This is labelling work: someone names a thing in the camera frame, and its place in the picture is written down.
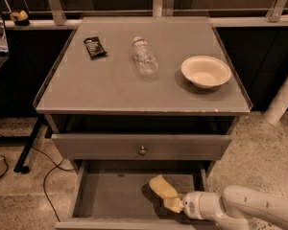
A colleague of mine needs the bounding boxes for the clear plastic water bottle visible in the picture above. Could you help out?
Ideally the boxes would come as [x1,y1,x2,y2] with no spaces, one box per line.
[132,36,158,78]

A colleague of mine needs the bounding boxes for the metal window frame rail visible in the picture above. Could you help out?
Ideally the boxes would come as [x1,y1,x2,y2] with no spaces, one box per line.
[0,0,288,28]

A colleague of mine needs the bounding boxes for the top drawer with knob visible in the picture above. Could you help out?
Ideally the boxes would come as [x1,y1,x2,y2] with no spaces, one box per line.
[51,133,231,160]

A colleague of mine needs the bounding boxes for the yellow curved sponge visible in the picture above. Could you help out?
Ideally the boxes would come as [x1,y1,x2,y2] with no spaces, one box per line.
[149,174,178,199]

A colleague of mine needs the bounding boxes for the white paper bowl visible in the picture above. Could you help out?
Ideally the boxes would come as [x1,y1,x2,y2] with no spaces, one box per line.
[180,56,231,89]

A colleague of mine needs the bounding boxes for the black floor cable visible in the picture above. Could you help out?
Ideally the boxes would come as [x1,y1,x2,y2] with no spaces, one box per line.
[0,126,10,179]
[31,146,75,222]

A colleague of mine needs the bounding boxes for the grey drawer cabinet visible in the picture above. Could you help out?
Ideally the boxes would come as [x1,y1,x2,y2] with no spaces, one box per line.
[33,15,253,230]

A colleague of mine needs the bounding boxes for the yellow black tape dispenser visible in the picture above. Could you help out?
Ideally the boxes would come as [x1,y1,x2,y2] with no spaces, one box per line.
[10,10,30,26]

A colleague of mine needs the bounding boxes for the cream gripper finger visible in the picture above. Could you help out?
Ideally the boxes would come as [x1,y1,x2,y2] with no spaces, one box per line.
[163,197,182,213]

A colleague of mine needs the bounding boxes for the black table leg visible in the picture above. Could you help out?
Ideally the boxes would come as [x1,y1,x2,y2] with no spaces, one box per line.
[13,115,44,173]

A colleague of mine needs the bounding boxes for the open middle drawer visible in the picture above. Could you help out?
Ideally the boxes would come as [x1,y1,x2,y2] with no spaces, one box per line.
[55,160,220,230]

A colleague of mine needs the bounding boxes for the black snack wrapper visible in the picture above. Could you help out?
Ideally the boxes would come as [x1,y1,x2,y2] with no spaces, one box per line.
[84,36,108,59]

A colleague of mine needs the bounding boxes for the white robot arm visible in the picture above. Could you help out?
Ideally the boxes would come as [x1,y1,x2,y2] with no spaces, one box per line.
[159,175,288,230]

